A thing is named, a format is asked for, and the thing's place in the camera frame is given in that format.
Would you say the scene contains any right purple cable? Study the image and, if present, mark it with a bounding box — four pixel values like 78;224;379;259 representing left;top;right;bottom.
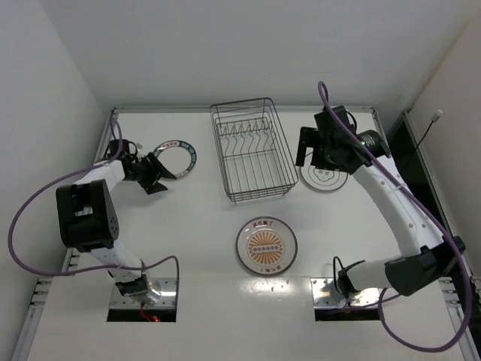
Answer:
317;80;473;353

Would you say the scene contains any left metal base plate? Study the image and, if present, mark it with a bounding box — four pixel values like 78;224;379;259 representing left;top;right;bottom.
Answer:
109;278;177;310

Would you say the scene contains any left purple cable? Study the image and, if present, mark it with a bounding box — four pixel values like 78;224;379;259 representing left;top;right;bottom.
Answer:
8;119;180;306

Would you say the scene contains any metal base plate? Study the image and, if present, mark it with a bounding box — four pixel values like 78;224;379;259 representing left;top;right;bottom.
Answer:
109;278;177;310
310;277;383;310

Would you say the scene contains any green rimmed white plate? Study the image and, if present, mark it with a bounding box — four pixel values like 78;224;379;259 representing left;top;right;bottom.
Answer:
153;139;198;180

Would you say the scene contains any white plate grey pattern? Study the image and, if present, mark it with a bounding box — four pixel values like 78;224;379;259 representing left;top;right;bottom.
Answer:
299;165;349;193

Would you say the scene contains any orange sunburst plate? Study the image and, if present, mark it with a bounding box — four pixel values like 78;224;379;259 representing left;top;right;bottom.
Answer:
235;216;298;278

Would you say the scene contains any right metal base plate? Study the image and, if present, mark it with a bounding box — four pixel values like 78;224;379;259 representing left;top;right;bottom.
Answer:
310;277;383;310

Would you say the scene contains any grey wire dish rack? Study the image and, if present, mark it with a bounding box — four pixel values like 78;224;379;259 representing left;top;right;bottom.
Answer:
210;97;298;204

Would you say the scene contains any black cable white plug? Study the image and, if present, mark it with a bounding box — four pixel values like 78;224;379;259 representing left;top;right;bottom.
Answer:
414;109;443;152

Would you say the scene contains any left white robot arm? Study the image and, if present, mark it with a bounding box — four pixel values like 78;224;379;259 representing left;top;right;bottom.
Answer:
56;140;177;305

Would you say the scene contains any purple cable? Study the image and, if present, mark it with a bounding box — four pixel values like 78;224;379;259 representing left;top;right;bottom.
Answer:
8;119;180;306
317;80;473;353

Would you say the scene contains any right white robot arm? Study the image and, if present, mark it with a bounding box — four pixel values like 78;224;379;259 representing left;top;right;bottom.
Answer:
295;106;465;297

